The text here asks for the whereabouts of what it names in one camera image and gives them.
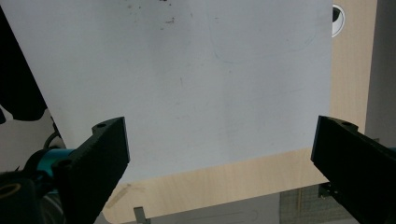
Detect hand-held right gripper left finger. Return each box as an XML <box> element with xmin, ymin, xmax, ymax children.
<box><xmin>51</xmin><ymin>116</ymin><xmax>131</xmax><ymax>224</ymax></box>

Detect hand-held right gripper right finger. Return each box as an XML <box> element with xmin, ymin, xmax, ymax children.
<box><xmin>310</xmin><ymin>115</ymin><xmax>396</xmax><ymax>224</ymax></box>

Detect white paper sheet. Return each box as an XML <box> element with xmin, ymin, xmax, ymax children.
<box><xmin>0</xmin><ymin>0</ymin><xmax>334</xmax><ymax>185</ymax></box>

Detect white round table grommet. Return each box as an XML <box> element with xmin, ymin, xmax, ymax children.
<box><xmin>331</xmin><ymin>3</ymin><xmax>347</xmax><ymax>38</ymax></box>

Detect grey cable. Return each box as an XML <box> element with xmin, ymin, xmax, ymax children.
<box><xmin>42</xmin><ymin>122</ymin><xmax>64</xmax><ymax>149</ymax></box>

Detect grey metal bracket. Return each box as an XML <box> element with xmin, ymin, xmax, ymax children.
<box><xmin>133</xmin><ymin>206</ymin><xmax>148</xmax><ymax>224</ymax></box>

